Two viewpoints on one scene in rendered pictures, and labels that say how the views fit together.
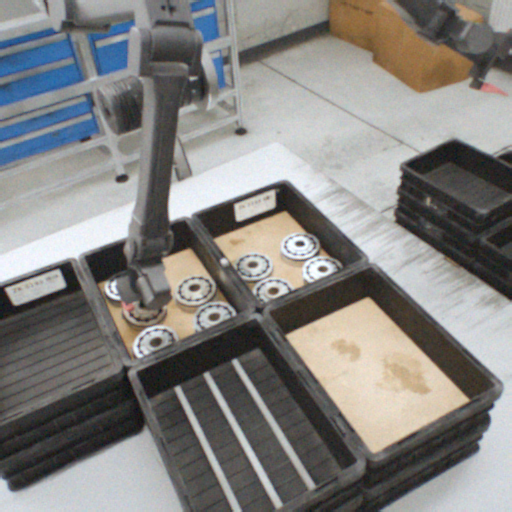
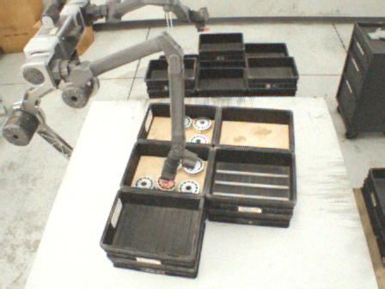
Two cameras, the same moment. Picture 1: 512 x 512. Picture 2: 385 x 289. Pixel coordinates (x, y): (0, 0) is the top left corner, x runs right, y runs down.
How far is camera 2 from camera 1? 1.06 m
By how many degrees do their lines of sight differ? 36
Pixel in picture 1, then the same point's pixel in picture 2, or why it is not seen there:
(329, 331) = (228, 138)
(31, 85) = not seen: outside the picture
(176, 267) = (147, 165)
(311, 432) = (263, 166)
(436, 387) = (271, 128)
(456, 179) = (163, 75)
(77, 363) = (168, 221)
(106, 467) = (210, 243)
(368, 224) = not seen: hidden behind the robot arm
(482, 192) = not seen: hidden behind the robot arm
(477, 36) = (204, 14)
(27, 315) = (119, 229)
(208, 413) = (232, 190)
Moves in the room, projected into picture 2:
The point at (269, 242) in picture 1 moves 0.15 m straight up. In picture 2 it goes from (166, 131) to (162, 110)
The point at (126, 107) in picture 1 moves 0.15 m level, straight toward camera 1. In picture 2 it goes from (27, 126) to (46, 132)
